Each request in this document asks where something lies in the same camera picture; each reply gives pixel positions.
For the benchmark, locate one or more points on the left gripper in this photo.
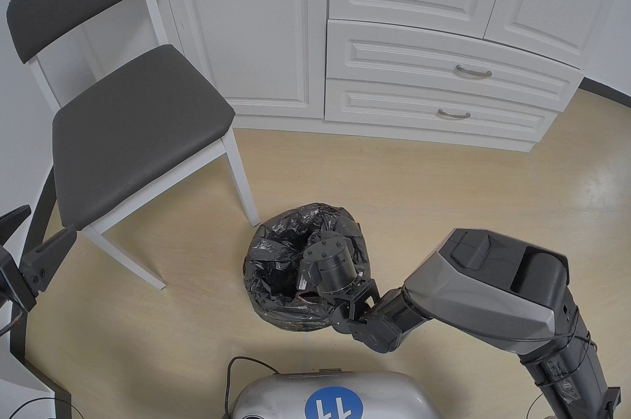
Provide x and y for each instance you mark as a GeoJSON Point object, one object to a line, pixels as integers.
{"type": "Point", "coordinates": [17, 284]}

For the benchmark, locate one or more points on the black plastic bag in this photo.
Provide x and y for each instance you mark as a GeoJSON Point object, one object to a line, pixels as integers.
{"type": "Point", "coordinates": [276, 259]}

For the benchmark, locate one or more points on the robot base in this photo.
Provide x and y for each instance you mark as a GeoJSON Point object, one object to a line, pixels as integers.
{"type": "Point", "coordinates": [394, 397]}

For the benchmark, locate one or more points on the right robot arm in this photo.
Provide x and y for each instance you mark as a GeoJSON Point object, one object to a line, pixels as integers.
{"type": "Point", "coordinates": [493, 284]}

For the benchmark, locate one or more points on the white chair dark grey seat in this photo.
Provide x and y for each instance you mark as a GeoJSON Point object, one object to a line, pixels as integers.
{"type": "Point", "coordinates": [138, 126]}

